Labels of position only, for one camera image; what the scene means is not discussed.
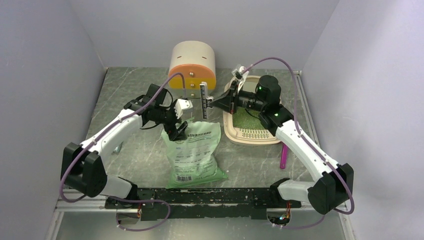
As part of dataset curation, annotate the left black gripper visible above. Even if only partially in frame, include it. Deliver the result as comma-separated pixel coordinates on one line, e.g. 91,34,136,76
154,102,188,141

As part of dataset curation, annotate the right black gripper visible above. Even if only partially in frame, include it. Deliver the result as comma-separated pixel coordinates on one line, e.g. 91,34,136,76
210,80,266,115

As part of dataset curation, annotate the green litter bag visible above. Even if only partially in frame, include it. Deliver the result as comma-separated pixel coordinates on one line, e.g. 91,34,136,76
161,121,228,189

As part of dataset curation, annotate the magenta plastic scoop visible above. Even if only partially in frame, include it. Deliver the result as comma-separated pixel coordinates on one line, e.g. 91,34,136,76
279,143,289,170

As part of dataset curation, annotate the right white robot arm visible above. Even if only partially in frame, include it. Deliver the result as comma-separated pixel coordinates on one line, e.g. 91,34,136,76
200,75,354,215

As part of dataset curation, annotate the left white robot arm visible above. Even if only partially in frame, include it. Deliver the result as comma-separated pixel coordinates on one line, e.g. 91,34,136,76
61,84,193,208

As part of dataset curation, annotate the beige litter box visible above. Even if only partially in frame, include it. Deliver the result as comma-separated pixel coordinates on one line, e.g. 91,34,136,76
222,75,280,146

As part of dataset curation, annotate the beige orange drawer cabinet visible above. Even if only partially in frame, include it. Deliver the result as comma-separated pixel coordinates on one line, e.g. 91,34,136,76
168,40,217,99

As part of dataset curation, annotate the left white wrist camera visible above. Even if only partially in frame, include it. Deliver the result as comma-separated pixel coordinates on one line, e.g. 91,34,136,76
174,98,193,119

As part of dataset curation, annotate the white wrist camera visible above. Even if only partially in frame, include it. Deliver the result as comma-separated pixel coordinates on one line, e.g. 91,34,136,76
174,98,193,119
231,64,249,90

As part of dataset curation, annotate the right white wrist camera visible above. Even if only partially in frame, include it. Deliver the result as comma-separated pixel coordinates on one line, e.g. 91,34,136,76
231,64,249,90

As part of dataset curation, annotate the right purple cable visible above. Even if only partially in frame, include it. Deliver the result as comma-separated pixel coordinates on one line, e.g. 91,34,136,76
241,56,355,230

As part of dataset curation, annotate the purple cable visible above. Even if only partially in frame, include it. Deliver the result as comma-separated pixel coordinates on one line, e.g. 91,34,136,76
58,72,171,233
241,56,355,230

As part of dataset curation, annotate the black mounting rail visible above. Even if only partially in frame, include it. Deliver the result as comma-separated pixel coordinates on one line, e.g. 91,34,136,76
104,187,302,221

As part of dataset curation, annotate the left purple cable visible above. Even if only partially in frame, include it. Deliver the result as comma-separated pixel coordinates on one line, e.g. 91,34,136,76
58,72,171,233

